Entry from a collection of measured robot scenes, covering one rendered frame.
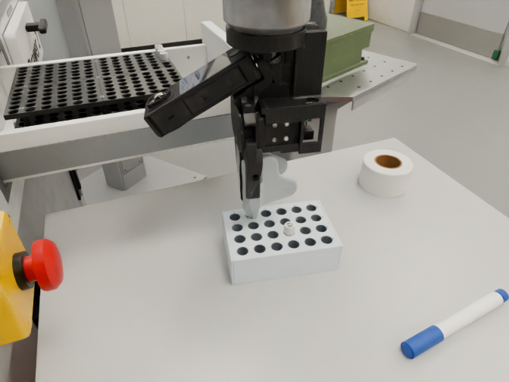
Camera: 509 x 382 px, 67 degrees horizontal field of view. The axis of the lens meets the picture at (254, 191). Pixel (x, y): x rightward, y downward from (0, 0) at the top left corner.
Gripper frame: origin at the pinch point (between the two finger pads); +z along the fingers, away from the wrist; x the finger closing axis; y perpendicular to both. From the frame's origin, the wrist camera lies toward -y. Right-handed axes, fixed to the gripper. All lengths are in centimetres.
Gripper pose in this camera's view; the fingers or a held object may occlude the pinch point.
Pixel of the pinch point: (245, 205)
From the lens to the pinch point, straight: 45.6
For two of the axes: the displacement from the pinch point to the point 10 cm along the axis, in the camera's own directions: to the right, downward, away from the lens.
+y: 9.8, -1.1, 1.5
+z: 0.0, 8.0, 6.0
